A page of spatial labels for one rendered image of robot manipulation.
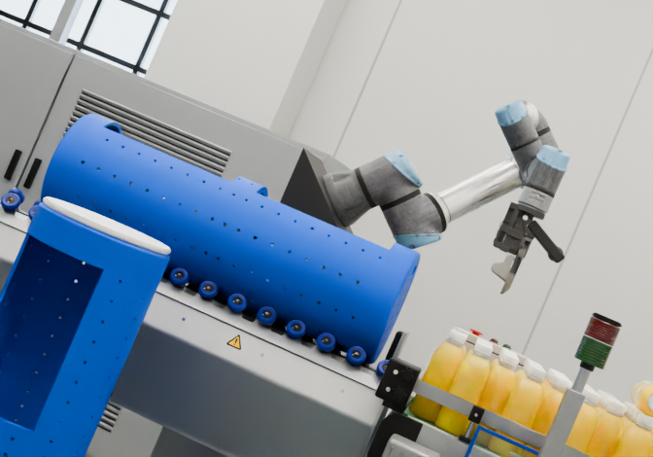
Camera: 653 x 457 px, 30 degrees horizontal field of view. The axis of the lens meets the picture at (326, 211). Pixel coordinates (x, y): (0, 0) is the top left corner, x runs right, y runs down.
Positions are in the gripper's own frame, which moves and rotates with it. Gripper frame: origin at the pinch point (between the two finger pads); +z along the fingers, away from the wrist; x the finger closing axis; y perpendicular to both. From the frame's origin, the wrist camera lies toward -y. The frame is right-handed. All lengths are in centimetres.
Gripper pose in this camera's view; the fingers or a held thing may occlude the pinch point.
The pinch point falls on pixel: (506, 290)
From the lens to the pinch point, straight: 291.8
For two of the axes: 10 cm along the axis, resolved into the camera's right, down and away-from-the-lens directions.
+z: -4.0, 9.2, -0.1
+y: -9.1, -3.9, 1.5
